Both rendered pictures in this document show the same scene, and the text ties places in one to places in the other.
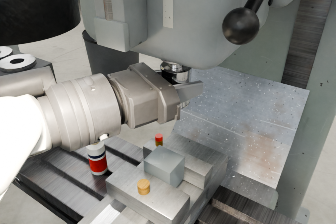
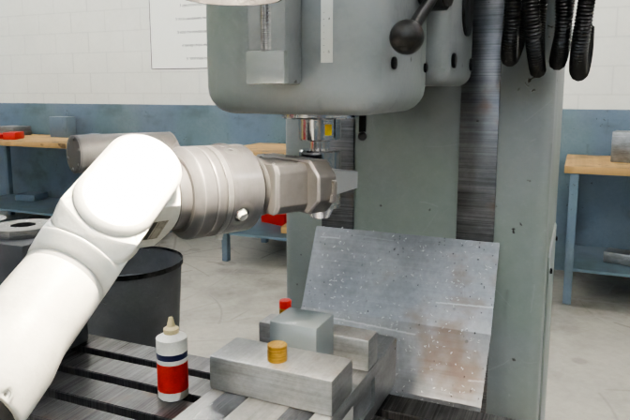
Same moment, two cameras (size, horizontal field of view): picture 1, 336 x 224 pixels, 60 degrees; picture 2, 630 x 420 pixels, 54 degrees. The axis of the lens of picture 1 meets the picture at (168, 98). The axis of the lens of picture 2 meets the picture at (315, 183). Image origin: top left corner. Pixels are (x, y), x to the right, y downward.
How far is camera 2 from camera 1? 33 cm
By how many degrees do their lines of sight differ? 26
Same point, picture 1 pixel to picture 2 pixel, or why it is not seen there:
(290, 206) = not seen: outside the picture
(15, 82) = not seen: hidden behind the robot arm
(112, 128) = (254, 200)
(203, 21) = (366, 49)
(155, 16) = (310, 53)
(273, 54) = (438, 196)
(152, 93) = (300, 164)
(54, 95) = (186, 150)
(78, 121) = (217, 178)
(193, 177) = (350, 352)
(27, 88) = not seen: hidden behind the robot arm
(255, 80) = (416, 241)
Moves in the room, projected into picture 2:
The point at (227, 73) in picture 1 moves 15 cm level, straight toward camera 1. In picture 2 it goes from (371, 237) to (375, 261)
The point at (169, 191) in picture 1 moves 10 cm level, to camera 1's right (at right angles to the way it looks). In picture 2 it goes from (318, 356) to (405, 350)
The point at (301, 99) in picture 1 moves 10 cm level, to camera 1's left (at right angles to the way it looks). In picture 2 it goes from (489, 258) to (430, 261)
